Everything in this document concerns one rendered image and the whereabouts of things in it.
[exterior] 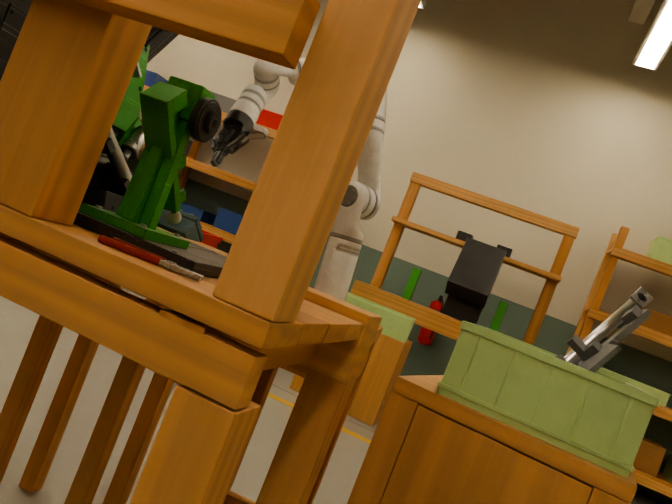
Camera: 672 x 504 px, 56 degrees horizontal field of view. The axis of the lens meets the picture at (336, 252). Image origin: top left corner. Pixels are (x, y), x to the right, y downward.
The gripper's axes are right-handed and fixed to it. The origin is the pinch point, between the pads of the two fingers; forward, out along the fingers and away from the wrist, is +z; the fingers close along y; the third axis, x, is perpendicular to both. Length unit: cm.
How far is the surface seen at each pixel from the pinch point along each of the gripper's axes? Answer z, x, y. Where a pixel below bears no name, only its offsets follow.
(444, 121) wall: -388, 346, -168
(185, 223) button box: 21.5, -0.7, 3.4
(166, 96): 27, -41, 37
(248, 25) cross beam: 30, -52, 63
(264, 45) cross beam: 32, -50, 65
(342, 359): 40, 19, 45
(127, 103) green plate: 11.8, -29.4, 3.4
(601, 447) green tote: 37, 49, 91
